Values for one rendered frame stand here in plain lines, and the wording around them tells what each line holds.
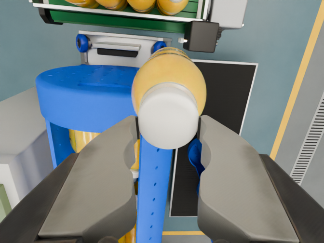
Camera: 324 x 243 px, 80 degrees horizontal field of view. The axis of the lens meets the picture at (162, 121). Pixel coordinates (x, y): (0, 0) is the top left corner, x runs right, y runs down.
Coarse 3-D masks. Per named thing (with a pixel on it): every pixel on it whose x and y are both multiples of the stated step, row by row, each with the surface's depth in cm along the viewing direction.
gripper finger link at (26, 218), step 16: (64, 160) 8; (48, 176) 8; (64, 176) 8; (32, 192) 7; (48, 192) 7; (16, 208) 6; (32, 208) 6; (48, 208) 6; (0, 224) 6; (16, 224) 6; (32, 224) 6; (0, 240) 6; (16, 240) 5; (32, 240) 5; (48, 240) 6; (64, 240) 5; (80, 240) 6
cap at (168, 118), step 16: (160, 96) 11; (176, 96) 11; (144, 112) 12; (160, 112) 12; (176, 112) 12; (192, 112) 12; (144, 128) 12; (160, 128) 12; (176, 128) 12; (192, 128) 12; (160, 144) 13; (176, 144) 13
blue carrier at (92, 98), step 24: (48, 72) 38; (72, 72) 40; (96, 72) 42; (120, 72) 44; (48, 96) 31; (72, 96) 29; (96, 96) 29; (120, 96) 29; (48, 120) 33; (72, 120) 31; (96, 120) 30; (120, 120) 31; (144, 144) 35; (144, 168) 37; (168, 168) 45; (144, 192) 40; (144, 216) 43; (144, 240) 46
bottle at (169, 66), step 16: (176, 48) 26; (144, 64) 17; (160, 64) 15; (176, 64) 15; (192, 64) 16; (144, 80) 15; (160, 80) 14; (176, 80) 14; (192, 80) 14; (144, 96) 14; (192, 96) 13
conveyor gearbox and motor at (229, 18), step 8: (216, 0) 57; (224, 0) 57; (232, 0) 57; (240, 0) 57; (208, 8) 59; (216, 8) 58; (224, 8) 58; (232, 8) 58; (240, 8) 58; (208, 16) 60; (216, 16) 59; (224, 16) 59; (232, 16) 59; (240, 16) 59; (224, 24) 60; (232, 24) 60; (240, 24) 60
